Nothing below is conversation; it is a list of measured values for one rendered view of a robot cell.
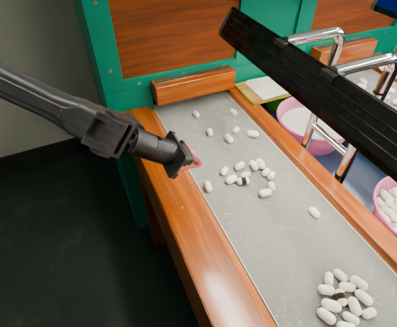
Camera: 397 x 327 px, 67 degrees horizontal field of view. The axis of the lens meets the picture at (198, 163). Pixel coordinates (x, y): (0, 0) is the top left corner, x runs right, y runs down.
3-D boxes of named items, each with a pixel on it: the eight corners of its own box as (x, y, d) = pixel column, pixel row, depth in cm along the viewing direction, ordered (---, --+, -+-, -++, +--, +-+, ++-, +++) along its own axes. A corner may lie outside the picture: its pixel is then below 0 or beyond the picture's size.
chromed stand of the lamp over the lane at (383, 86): (285, 222, 83) (338, 73, 52) (249, 174, 97) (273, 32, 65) (339, 200, 89) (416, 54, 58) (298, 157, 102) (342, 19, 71)
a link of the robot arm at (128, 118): (90, 153, 56) (111, 113, 54) (77, 128, 64) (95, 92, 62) (143, 169, 64) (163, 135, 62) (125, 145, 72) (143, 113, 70)
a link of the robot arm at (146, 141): (124, 157, 58) (137, 132, 57) (113, 141, 63) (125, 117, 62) (152, 165, 63) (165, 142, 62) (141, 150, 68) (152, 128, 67)
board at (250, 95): (252, 106, 108) (253, 103, 107) (233, 86, 118) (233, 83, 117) (325, 87, 118) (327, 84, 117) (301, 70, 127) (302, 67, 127)
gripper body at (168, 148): (176, 132, 71) (150, 121, 66) (192, 159, 64) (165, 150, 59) (161, 152, 73) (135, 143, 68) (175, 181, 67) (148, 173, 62)
